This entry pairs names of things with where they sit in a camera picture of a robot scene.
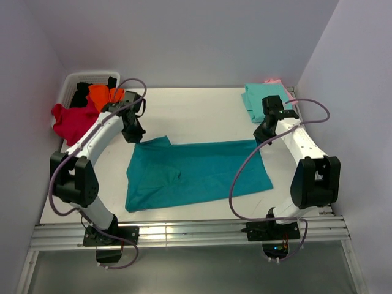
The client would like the white plastic laundry basket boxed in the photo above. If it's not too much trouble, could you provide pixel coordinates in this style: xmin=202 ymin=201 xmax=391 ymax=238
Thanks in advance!
xmin=50 ymin=70 xmax=122 ymax=135

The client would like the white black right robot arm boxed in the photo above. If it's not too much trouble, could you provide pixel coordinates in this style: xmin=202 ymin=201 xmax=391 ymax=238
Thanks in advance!
xmin=254 ymin=95 xmax=341 ymax=240

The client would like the orange t shirt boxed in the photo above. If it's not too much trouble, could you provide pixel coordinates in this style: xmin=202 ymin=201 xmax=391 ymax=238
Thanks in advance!
xmin=88 ymin=84 xmax=125 ymax=112

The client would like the aluminium table edge rail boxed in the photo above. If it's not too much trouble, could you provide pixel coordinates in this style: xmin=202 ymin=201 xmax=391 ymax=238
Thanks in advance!
xmin=28 ymin=217 xmax=350 ymax=251

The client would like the black t shirt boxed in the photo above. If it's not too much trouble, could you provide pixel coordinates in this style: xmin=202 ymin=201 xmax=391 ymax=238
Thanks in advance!
xmin=69 ymin=76 xmax=117 ymax=108

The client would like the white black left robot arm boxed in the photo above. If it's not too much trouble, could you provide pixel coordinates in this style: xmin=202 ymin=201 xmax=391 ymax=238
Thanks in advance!
xmin=48 ymin=91 xmax=146 ymax=244

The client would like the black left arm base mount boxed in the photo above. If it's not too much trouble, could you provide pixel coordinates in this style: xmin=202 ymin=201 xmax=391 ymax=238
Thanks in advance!
xmin=82 ymin=226 xmax=140 ymax=265

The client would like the folded pink t shirt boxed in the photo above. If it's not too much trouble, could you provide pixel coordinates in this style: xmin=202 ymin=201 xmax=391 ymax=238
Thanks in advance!
xmin=264 ymin=78 xmax=298 ymax=107

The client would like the folded mint t shirt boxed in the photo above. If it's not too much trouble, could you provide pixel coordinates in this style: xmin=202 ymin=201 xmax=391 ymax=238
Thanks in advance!
xmin=241 ymin=83 xmax=293 ymax=123

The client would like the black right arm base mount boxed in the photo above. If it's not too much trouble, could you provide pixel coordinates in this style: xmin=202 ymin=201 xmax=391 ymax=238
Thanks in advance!
xmin=241 ymin=221 xmax=301 ymax=263

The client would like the magenta t shirt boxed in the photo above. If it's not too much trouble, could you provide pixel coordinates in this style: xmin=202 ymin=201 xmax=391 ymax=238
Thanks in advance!
xmin=51 ymin=100 xmax=99 ymax=146

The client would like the teal t shirt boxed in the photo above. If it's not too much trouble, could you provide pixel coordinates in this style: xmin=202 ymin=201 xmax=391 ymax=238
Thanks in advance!
xmin=125 ymin=137 xmax=273 ymax=213

